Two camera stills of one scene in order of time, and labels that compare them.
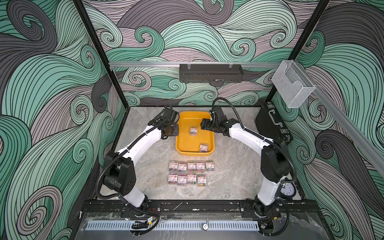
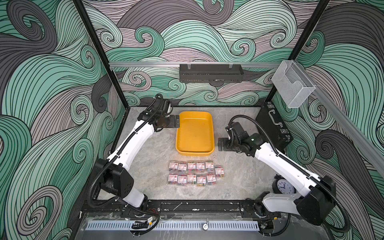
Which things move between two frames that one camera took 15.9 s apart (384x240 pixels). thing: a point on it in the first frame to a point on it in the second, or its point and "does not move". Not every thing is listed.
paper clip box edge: (201, 180) does not move
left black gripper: (175, 130) to (171, 124)
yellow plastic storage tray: (188, 145) does not move
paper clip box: (191, 179) does not move
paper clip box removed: (173, 179) does not move
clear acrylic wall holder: (293, 84) does not move
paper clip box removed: (182, 179) does not move
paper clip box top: (191, 166) does not move
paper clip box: (203, 148) to (210, 178)
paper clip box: (194, 131) to (219, 170)
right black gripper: (204, 124) to (225, 147)
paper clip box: (182, 167) does not move
